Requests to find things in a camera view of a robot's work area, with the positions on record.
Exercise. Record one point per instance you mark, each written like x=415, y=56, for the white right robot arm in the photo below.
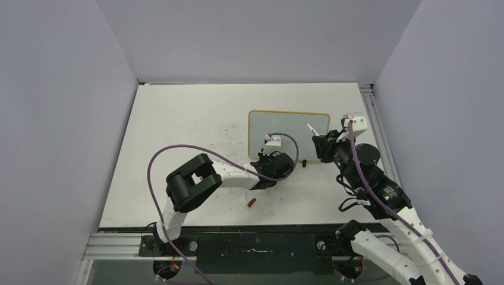
x=425, y=261

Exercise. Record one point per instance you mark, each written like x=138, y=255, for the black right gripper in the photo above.
x=326, y=143

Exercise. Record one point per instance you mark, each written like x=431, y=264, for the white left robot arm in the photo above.
x=190, y=185

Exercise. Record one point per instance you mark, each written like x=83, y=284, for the red capped whiteboard marker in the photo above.
x=312, y=130

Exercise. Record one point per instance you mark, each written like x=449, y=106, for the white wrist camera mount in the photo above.
x=271, y=140
x=356, y=121

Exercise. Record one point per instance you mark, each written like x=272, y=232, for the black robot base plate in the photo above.
x=255, y=249

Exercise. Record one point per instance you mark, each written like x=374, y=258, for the red marker cap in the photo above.
x=251, y=202

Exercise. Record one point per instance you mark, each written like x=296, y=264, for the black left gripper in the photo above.
x=262, y=156

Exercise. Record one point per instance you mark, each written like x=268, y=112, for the aluminium frame rail right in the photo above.
x=366, y=91

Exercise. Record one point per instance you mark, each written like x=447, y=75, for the yellow framed whiteboard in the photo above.
x=262, y=122

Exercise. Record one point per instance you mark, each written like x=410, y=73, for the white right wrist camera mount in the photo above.
x=356, y=121

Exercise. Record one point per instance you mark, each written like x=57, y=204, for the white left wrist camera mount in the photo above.
x=271, y=140

